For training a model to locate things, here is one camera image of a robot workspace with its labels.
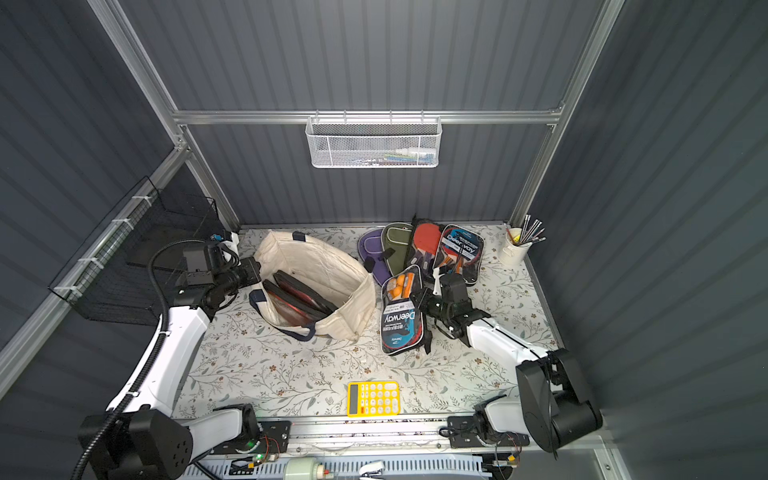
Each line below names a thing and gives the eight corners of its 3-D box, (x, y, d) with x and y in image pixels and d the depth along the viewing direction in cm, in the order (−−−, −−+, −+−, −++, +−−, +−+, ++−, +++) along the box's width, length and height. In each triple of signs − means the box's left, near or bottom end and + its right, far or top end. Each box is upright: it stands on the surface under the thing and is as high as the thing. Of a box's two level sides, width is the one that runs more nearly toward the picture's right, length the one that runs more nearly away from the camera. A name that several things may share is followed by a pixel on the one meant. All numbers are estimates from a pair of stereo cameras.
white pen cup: (499, 266, 109) (508, 248, 101) (493, 246, 116) (501, 227, 108) (523, 266, 109) (533, 248, 101) (515, 246, 116) (525, 227, 108)
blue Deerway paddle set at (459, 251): (430, 273, 107) (431, 265, 104) (442, 231, 121) (444, 223, 117) (475, 284, 104) (478, 277, 101) (483, 240, 118) (486, 232, 114)
